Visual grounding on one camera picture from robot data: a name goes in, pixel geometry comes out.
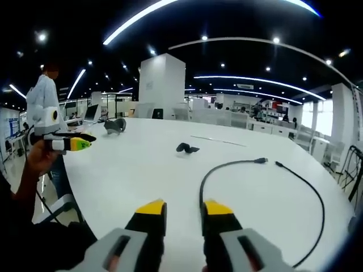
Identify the person's left hand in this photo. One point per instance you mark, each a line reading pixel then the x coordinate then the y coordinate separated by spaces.
pixel 39 158

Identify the person's dark clothing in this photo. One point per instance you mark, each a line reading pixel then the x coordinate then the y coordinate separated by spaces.
pixel 34 246

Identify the black metal frame chair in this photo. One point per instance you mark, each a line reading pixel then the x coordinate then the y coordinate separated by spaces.
pixel 353 170

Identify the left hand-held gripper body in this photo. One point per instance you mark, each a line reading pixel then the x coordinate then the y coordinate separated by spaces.
pixel 46 122

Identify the dark grey headphones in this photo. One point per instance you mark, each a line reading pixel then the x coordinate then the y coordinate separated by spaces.
pixel 114 126

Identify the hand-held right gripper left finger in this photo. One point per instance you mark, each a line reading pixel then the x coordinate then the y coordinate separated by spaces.
pixel 147 226

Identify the long ceiling light strip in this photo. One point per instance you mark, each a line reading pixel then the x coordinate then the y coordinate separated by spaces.
pixel 136 21

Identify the white square pillar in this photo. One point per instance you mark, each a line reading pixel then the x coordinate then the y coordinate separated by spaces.
pixel 161 85

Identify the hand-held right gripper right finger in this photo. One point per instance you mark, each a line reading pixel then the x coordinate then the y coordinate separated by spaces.
pixel 221 224

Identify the black office chair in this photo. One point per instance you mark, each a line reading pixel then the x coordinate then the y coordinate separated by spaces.
pixel 157 114

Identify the white desk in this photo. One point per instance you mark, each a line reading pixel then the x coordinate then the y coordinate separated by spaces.
pixel 136 175

